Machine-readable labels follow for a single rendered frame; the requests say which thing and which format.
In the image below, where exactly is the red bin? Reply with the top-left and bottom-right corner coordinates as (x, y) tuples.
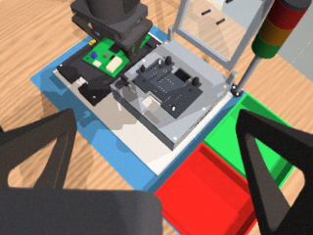
(155, 142), (257, 235)

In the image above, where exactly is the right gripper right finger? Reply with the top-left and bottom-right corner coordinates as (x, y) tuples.
(236, 109), (313, 235)

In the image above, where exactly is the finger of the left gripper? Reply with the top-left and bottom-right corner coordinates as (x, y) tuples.
(71, 13), (105, 43)
(117, 18), (153, 62)

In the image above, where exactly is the green bin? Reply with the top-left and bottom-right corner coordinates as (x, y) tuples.
(202, 93), (295, 189)

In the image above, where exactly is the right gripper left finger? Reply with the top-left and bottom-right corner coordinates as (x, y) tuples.
(0, 109), (77, 188)

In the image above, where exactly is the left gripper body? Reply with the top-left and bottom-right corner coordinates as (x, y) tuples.
(70, 0), (148, 48)

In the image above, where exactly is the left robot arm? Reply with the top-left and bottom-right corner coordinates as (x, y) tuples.
(123, 0), (141, 14)

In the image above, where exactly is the green circuit board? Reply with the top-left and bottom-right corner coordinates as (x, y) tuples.
(83, 37), (130, 77)

